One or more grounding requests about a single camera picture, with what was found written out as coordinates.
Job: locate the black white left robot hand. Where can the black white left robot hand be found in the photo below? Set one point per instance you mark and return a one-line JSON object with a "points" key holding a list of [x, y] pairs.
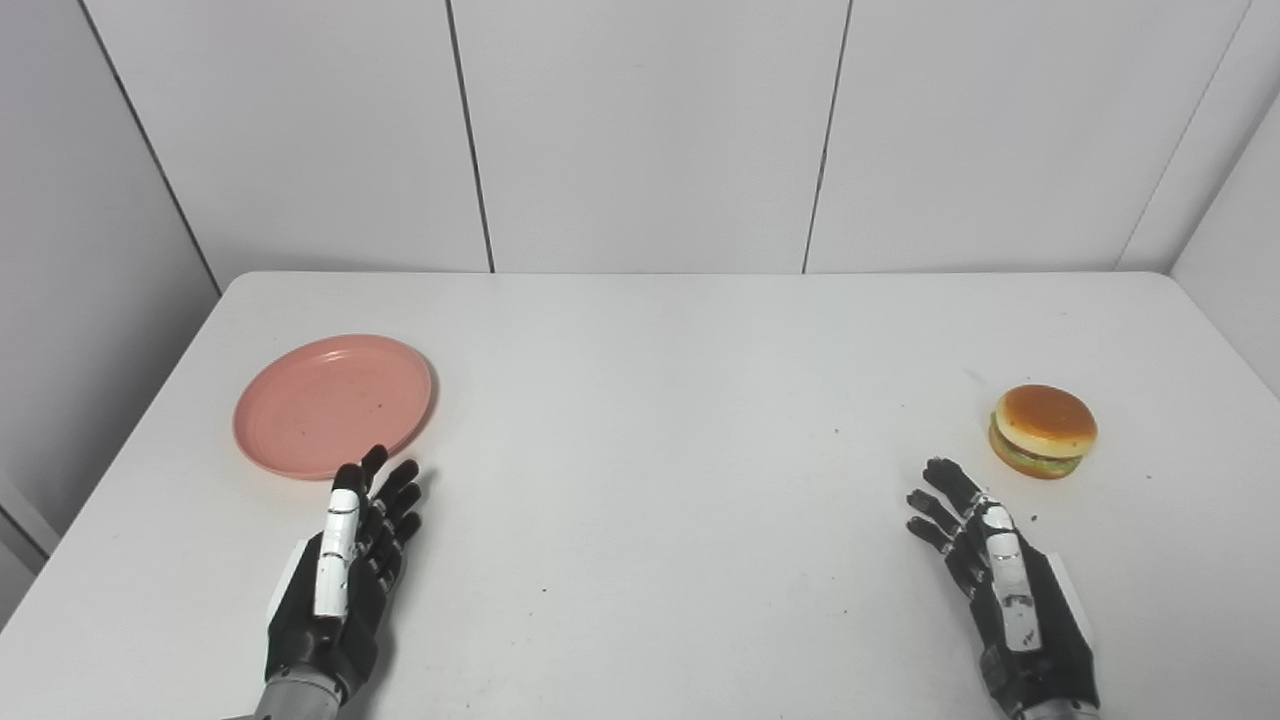
{"points": [[352, 610]]}

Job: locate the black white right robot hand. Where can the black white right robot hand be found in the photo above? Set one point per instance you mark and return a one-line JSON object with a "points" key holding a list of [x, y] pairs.
{"points": [[1045, 640]]}

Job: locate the pink round plate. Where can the pink round plate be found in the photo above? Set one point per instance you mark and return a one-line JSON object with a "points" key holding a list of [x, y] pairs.
{"points": [[330, 405]]}

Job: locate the toy hamburger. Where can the toy hamburger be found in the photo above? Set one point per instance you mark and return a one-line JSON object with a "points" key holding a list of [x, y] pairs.
{"points": [[1044, 430]]}

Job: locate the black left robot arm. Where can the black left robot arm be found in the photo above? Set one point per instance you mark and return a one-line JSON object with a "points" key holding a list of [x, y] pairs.
{"points": [[295, 700]]}

